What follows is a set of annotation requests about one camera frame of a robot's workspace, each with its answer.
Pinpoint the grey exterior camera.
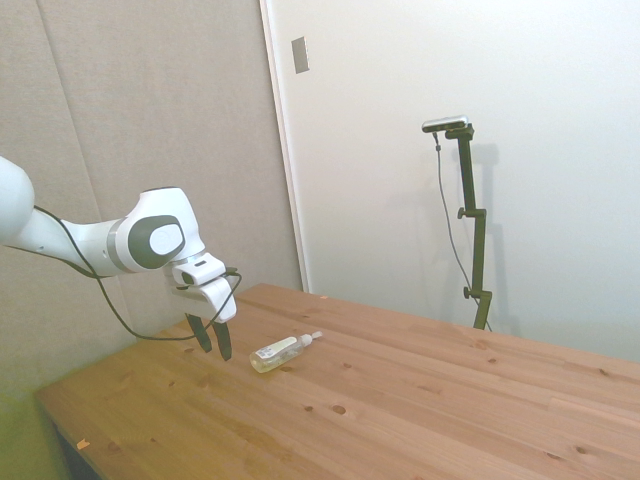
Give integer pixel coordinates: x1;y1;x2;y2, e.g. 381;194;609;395
421;115;471;135

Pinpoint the grey wall plate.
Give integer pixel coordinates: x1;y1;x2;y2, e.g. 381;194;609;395
290;35;312;76

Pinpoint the white door frame trim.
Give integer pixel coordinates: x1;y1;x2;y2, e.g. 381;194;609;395
258;0;312;295

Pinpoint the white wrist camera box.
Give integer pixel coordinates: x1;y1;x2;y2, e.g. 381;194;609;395
172;253;227;289

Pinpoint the clear hand sanitizer bottle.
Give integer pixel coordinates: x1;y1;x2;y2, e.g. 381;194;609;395
248;330;324;374

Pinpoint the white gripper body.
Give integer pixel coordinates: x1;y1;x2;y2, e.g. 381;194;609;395
167;275;238;324

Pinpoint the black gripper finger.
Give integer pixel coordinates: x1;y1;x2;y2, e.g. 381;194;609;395
185;312;213;354
209;321;234;362

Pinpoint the dark green camera stand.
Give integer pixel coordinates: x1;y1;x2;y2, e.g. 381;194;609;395
443;125;494;331

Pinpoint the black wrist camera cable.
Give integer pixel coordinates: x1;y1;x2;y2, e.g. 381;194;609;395
32;204;245;342

